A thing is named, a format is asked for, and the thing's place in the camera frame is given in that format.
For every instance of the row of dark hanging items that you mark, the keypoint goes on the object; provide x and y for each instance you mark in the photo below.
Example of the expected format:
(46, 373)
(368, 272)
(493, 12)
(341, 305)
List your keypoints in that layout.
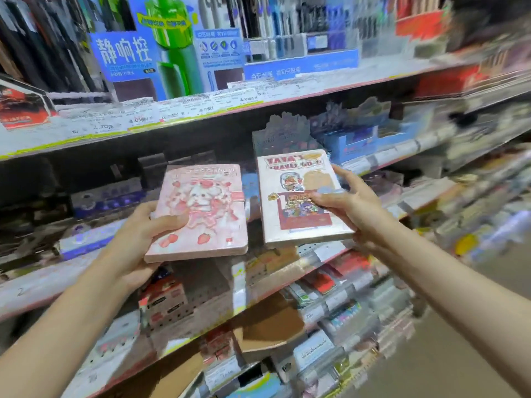
(41, 41)

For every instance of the row of pastel stationery packets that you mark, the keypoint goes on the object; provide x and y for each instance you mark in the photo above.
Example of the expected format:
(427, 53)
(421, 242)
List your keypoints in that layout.
(352, 323)

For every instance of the blue pen display box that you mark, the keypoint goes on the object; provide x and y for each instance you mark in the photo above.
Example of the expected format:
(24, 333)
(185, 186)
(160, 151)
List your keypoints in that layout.
(300, 57)

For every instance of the white pink printed box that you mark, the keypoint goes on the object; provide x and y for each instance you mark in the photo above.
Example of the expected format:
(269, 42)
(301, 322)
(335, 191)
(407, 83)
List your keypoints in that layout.
(110, 348)

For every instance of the light blue display tray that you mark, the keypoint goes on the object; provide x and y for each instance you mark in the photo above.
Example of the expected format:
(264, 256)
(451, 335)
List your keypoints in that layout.
(365, 138)

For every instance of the row of red stationery packets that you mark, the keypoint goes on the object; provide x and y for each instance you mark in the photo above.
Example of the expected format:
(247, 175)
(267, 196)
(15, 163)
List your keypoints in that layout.
(336, 273)

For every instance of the shelf board with price labels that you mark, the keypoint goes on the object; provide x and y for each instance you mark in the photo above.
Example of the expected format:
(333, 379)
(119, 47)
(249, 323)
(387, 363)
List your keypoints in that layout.
(207, 105)

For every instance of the pink strawberry notebook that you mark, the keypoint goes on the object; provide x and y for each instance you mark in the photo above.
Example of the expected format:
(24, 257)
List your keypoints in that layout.
(199, 211)

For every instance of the blue purple stationery box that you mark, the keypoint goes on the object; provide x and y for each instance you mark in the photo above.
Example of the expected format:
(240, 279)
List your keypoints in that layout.
(89, 240)

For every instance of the blue display sign green bottle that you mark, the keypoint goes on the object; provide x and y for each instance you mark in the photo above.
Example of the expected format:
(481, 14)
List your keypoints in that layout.
(166, 45)

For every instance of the person's right forearm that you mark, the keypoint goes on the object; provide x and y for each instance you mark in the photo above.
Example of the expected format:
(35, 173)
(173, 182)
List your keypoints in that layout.
(456, 294)

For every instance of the shelf board with perforated front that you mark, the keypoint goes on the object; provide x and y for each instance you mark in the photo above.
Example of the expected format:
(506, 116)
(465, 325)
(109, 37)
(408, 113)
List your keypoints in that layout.
(286, 269)

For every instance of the purple scalloped display card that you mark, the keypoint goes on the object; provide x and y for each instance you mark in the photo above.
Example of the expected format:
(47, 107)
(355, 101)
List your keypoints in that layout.
(286, 134)

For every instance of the person's left forearm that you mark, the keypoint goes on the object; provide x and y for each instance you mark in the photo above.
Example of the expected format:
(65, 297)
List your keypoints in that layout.
(62, 339)

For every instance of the red display box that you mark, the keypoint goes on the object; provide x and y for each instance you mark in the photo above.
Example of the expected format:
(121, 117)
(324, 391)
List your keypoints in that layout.
(419, 24)

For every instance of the person's left hand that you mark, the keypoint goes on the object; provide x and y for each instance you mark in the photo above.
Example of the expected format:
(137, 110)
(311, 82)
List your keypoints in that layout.
(128, 248)

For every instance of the red black display card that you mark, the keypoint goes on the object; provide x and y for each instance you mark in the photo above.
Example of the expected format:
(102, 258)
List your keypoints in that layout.
(23, 105)

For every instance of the brown cardboard box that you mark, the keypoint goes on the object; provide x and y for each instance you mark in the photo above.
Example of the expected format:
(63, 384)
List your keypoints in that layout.
(269, 323)

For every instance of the row of hanging pens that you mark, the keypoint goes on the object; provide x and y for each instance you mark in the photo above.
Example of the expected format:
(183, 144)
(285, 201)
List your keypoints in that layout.
(315, 12)

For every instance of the person's right hand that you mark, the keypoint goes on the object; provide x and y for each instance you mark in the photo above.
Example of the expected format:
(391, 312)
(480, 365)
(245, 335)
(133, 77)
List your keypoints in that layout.
(365, 213)

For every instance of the person's right thumb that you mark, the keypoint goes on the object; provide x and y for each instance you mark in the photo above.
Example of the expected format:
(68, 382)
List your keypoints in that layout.
(330, 199)

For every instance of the red white small packet box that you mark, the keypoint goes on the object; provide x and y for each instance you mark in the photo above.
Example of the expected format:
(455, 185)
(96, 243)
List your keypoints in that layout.
(164, 300)

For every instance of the white cartoon notebook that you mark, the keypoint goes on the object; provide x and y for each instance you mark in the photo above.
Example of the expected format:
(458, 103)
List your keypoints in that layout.
(290, 194)

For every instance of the person's left thumb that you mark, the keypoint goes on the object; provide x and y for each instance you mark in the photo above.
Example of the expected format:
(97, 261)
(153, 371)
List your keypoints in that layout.
(172, 224)

